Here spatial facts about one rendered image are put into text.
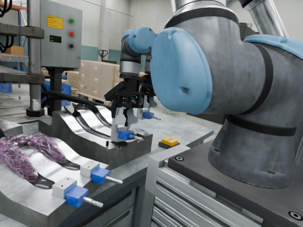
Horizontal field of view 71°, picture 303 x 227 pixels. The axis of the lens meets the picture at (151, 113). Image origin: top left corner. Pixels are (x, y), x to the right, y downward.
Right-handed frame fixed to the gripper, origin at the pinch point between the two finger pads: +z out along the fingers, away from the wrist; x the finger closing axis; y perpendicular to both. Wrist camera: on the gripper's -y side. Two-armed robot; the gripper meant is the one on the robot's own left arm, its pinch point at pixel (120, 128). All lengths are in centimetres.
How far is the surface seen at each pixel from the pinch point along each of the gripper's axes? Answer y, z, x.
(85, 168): 5.1, 9.8, -18.8
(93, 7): -618, -331, 455
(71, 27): -78, -55, 27
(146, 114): -7.9, -4.3, 26.3
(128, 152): 1.0, 9.7, 4.5
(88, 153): -10.3, 10.9, -5.7
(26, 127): -56, 8, -8
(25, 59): -354, -63, 118
